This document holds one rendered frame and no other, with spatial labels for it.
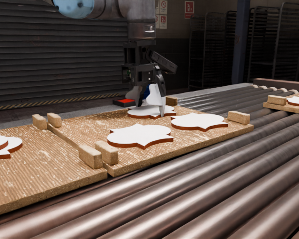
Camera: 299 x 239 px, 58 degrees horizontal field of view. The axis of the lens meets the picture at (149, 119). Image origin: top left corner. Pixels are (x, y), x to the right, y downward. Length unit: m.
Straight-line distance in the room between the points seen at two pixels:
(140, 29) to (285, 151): 0.44
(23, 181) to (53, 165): 0.06
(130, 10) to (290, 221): 0.57
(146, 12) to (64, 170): 0.44
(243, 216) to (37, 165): 0.33
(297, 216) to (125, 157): 0.28
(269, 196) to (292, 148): 0.22
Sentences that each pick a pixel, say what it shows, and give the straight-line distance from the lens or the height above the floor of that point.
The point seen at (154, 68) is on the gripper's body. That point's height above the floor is 1.07.
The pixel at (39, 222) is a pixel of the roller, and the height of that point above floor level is 0.92.
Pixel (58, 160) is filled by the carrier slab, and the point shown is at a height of 0.94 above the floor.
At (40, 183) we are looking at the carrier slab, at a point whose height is 0.94.
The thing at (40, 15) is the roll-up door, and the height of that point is 1.60.
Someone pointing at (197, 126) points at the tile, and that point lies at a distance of 0.66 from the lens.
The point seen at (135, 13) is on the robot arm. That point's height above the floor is 1.21.
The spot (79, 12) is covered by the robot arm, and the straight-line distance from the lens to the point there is 0.64.
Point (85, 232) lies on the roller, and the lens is 0.37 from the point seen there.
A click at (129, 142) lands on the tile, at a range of 0.54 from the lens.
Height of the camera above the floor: 1.14
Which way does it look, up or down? 16 degrees down
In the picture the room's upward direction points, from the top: straight up
